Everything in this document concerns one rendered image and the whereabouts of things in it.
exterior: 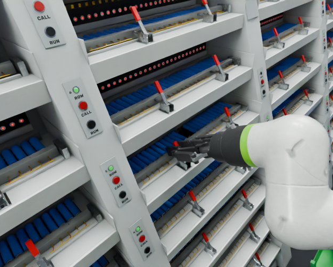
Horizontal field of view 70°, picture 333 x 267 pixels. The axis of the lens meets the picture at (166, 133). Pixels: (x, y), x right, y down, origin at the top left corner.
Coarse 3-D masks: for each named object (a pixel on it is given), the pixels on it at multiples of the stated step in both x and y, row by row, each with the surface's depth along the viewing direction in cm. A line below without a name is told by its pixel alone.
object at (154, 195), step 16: (224, 96) 104; (240, 96) 98; (256, 112) 96; (224, 128) 89; (176, 160) 77; (208, 160) 79; (160, 176) 71; (176, 176) 71; (192, 176) 75; (144, 192) 67; (160, 192) 66; (176, 192) 72
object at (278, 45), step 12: (264, 24) 123; (276, 24) 130; (288, 24) 130; (300, 24) 127; (312, 24) 128; (264, 36) 114; (276, 36) 103; (288, 36) 116; (300, 36) 118; (312, 36) 123; (264, 48) 92; (276, 48) 105; (288, 48) 107; (276, 60) 102
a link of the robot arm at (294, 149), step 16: (256, 128) 47; (272, 128) 43; (288, 128) 40; (304, 128) 39; (320, 128) 40; (240, 144) 48; (256, 144) 45; (272, 144) 42; (288, 144) 39; (304, 144) 39; (320, 144) 39; (256, 160) 46; (272, 160) 42; (288, 160) 40; (304, 160) 39; (320, 160) 39; (272, 176) 42; (288, 176) 39; (304, 176) 38; (320, 176) 39
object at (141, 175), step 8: (224, 112) 94; (232, 112) 95; (240, 112) 96; (216, 120) 90; (224, 120) 93; (208, 128) 86; (192, 136) 82; (160, 160) 74; (168, 160) 76; (144, 168) 71; (152, 168) 71; (136, 176) 69; (144, 176) 70
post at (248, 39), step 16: (256, 0) 86; (240, 32) 86; (256, 32) 88; (208, 48) 99; (240, 48) 89; (256, 48) 89; (256, 64) 90; (256, 80) 91; (256, 96) 93; (288, 256) 131
